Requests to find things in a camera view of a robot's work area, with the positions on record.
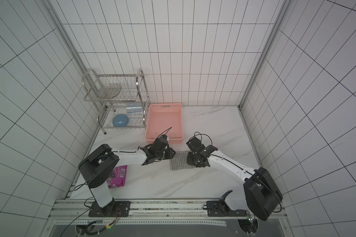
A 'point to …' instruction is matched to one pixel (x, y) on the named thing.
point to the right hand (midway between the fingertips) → (186, 162)
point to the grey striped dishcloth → (179, 161)
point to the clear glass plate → (109, 91)
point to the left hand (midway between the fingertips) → (171, 155)
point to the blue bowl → (120, 120)
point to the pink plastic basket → (164, 119)
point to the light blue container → (134, 107)
